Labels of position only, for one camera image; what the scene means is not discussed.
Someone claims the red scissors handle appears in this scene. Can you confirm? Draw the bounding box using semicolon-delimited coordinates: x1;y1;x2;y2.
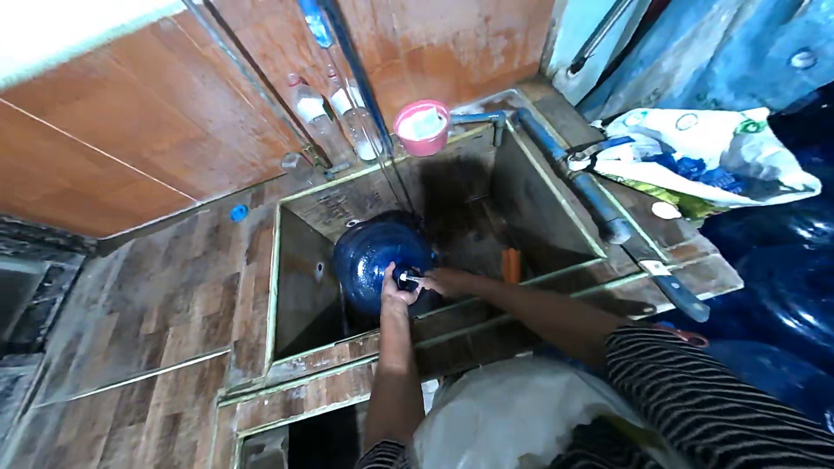
657;324;710;349

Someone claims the person's right forearm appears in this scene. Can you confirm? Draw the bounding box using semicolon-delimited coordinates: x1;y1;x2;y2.
470;274;834;469

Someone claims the white printed plastic bag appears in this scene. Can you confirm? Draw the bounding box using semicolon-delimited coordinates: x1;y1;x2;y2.
589;107;823;219

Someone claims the dark metal rod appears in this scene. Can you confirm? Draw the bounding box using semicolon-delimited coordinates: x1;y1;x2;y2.
568;0;634;75

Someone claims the group of blue water jugs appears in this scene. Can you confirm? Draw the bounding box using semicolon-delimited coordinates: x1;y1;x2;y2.
645;81;834;432

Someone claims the thin blue water pipe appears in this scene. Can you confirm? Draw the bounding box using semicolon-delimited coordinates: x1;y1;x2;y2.
450;110;508;147

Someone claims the dark blue hose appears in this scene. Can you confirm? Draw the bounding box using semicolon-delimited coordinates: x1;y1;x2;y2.
322;0;395;156

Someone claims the person's body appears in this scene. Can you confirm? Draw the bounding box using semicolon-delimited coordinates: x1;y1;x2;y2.
412;354;688;469

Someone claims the white cloth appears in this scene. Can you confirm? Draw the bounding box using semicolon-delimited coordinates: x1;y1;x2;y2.
399;107;447;141

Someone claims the clear bottle, white label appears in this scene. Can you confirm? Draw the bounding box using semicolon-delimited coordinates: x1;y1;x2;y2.
327;65;383;162

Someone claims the light blue bottle-like fitting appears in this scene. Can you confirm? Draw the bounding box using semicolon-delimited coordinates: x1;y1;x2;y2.
298;0;334;50

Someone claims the person's right hand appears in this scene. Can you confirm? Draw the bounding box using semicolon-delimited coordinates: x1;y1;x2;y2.
416;267;482;300

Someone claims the large blue water jug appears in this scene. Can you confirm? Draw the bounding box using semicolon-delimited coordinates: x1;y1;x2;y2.
333;210;444;319

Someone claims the thick blue-grey water pipe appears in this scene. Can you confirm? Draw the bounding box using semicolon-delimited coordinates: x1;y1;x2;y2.
515;108;633;245

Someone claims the knife with dark handle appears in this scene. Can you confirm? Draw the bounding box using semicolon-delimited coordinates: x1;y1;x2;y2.
620;242;711;324

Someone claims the clear plastic cup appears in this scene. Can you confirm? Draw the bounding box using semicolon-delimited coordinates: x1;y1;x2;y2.
281;152;327;188

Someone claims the pink plastic bucket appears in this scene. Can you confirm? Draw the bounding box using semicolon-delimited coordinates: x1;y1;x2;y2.
394;99;451;157

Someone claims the tiled sink basin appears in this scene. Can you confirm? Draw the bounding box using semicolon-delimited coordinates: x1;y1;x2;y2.
266;122;608;374

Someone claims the thin grey metal pipe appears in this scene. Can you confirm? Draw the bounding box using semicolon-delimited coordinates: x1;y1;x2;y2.
182;0;317;154

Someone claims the brass pipe fitting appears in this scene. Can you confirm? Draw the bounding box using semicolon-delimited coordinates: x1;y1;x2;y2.
302;143;332;172

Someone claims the person's left forearm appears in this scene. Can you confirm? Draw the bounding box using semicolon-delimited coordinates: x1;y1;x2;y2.
356;298;426;469

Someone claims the clear bottle with red cap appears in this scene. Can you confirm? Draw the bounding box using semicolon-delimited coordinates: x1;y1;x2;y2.
287;73;353;168

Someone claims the person's left hand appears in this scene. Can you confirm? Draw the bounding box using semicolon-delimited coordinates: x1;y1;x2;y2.
381;262;424;306

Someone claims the blue plastic tarp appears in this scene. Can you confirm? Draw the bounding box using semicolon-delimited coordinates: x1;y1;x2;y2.
576;0;834;128

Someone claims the dark framed window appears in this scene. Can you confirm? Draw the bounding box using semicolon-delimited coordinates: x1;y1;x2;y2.
0;215;99;463

